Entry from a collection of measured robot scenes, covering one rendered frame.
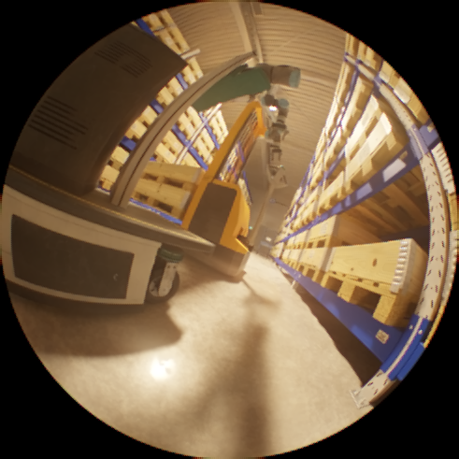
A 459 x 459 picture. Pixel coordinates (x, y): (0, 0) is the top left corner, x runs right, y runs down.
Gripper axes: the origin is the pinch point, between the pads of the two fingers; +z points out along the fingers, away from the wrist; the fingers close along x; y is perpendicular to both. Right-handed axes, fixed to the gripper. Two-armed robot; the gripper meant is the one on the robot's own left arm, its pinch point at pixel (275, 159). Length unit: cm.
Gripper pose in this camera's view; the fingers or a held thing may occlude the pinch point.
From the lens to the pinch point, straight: 174.8
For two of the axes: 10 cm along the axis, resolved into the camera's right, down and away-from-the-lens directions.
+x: -3.6, -4.1, 8.4
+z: -0.5, 9.1, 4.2
